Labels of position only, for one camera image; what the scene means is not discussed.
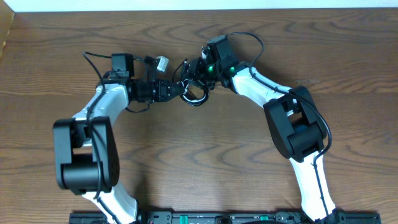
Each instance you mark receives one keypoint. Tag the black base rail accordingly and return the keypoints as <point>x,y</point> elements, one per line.
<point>288,217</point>

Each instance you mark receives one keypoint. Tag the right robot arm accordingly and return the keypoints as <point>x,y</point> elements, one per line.
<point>298,130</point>

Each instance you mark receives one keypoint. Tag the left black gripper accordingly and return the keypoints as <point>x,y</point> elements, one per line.
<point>162,90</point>

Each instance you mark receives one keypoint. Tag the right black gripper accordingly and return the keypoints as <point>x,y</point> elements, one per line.
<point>194,72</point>

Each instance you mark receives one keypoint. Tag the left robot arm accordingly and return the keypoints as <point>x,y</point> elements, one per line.
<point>86,157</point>

